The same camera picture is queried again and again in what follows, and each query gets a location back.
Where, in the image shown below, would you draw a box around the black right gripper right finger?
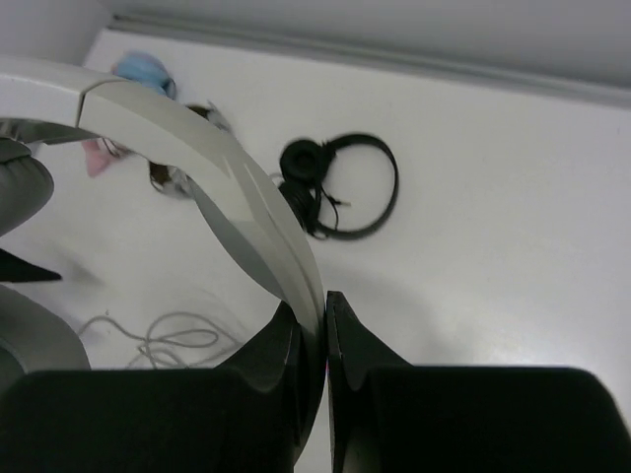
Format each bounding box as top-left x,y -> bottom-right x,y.
325,292 -> 630,472

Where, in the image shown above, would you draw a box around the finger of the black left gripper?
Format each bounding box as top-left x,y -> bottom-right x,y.
0,249 -> 62,284

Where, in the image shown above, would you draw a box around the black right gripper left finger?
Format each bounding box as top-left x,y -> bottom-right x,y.
1,304 -> 323,472

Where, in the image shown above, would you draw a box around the grey headphone cable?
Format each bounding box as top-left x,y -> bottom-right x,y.
78,309 -> 243,370

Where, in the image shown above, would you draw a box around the white grey over-ear headphones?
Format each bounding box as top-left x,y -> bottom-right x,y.
1,56 -> 325,390

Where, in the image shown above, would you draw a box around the pink blue cat-ear headphones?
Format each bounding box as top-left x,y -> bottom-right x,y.
82,51 -> 176,177

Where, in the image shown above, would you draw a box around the black on-ear headphones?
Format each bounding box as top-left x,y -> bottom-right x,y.
275,132 -> 400,240

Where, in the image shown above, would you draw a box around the aluminium table edge rail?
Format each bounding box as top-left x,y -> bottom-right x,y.
107,13 -> 630,109

